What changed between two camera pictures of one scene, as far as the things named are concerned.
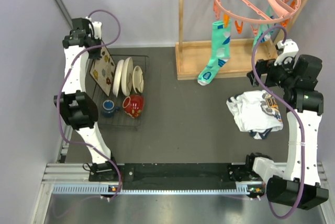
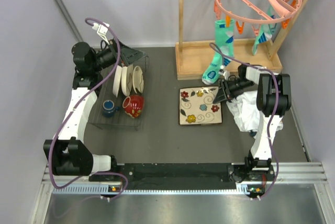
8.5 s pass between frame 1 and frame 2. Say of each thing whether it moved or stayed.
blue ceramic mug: stayed
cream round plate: stayed
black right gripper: moved
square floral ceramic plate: moved
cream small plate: stayed
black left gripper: moved
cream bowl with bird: stayed
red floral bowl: stayed
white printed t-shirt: stayed
